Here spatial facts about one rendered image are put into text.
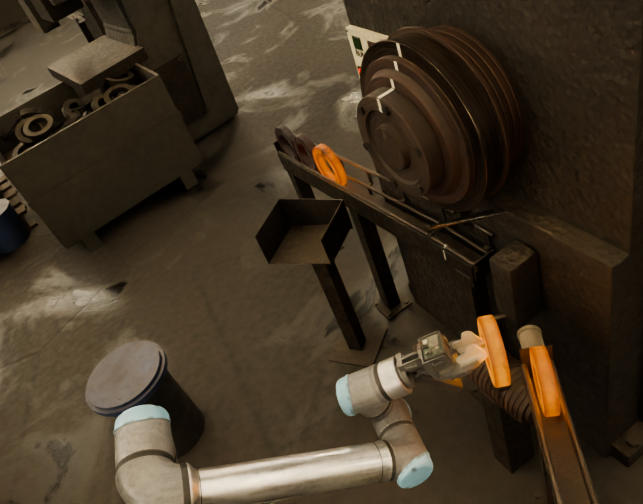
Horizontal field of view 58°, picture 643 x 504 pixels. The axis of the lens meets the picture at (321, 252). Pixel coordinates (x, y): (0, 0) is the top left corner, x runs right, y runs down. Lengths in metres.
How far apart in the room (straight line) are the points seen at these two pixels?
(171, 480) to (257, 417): 1.26
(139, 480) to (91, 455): 1.55
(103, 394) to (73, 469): 0.59
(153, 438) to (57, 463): 1.62
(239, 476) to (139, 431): 0.22
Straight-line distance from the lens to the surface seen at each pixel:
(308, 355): 2.54
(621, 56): 1.19
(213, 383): 2.66
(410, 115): 1.35
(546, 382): 1.35
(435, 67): 1.31
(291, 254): 2.08
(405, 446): 1.38
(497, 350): 1.26
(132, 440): 1.29
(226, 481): 1.25
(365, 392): 1.34
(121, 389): 2.26
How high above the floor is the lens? 1.90
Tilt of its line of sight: 40 degrees down
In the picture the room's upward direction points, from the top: 23 degrees counter-clockwise
